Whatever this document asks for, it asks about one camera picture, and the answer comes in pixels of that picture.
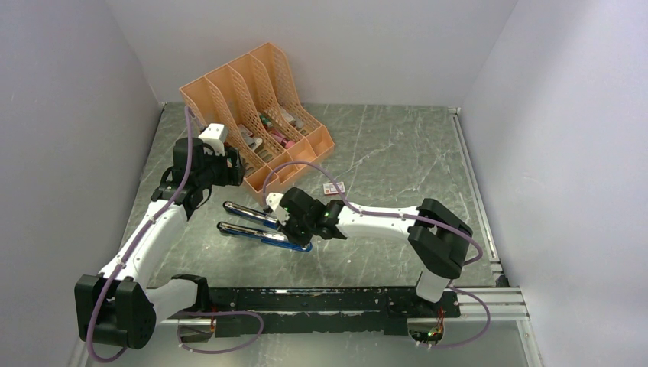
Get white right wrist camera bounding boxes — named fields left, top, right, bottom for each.
left=266, top=193, right=290, bottom=225

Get green capped marker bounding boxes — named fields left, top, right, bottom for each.
left=259, top=114, right=272, bottom=128

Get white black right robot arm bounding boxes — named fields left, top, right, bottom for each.
left=266, top=187, right=473, bottom=317

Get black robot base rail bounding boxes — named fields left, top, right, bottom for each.
left=167, top=275, right=462, bottom=339

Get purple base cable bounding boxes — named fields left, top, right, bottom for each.
left=172, top=311, right=264, bottom=355
left=415, top=286, right=492, bottom=352

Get small staple box sleeve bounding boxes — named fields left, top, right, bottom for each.
left=322, top=182, right=346, bottom=196

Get grey white item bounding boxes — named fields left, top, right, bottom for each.
left=280, top=109, right=304, bottom=129

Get grey white stapler remover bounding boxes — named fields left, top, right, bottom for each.
left=238, top=125, right=263, bottom=151

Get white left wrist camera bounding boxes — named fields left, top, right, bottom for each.
left=199, top=123, right=228, bottom=156

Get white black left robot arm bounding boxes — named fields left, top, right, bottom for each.
left=74, top=138, right=245, bottom=349

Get orange plastic file organizer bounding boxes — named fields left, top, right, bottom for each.
left=179, top=42, right=335, bottom=203

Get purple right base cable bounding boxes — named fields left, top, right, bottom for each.
left=415, top=286, right=492, bottom=352

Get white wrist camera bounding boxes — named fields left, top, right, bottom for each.
left=266, top=193, right=290, bottom=225
left=199, top=123, right=228, bottom=156

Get pink marker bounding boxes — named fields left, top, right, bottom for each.
left=268, top=128, right=296, bottom=149

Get blue metal stapler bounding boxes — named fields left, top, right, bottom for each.
left=217, top=200, right=313, bottom=252

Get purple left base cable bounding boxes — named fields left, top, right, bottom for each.
left=172, top=311, right=264, bottom=355

